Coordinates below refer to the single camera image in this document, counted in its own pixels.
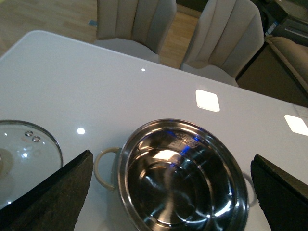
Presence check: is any glass pot lid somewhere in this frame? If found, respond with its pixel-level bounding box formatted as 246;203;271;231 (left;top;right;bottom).
0;120;63;208

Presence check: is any cream electric pot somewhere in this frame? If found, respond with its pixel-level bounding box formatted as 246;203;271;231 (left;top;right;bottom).
93;119;254;231

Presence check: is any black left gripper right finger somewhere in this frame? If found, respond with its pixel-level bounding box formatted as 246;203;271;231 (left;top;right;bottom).
250;154;308;231

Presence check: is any beige chair left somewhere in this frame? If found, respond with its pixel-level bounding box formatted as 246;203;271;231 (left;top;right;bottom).
94;0;177;64

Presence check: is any beige chair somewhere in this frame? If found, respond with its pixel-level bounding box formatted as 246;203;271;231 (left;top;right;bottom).
180;0;264;87
94;0;177;64

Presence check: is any beige chair right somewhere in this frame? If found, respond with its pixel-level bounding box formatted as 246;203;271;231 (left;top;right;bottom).
180;0;264;87

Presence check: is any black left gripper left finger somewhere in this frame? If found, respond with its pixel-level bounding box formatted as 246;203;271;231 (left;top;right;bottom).
0;150;93;231

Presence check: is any brown sofa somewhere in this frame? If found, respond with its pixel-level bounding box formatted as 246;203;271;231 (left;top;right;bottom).
237;36;308;107

